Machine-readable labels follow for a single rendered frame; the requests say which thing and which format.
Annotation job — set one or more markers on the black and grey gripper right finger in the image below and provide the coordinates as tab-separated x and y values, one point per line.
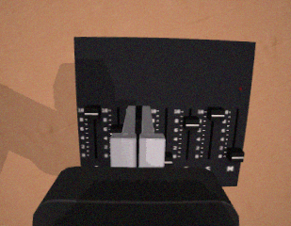
151	146

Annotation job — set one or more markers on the black lighting desk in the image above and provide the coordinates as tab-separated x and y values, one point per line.
198	90

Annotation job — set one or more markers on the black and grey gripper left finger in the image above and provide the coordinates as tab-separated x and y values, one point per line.
124	145

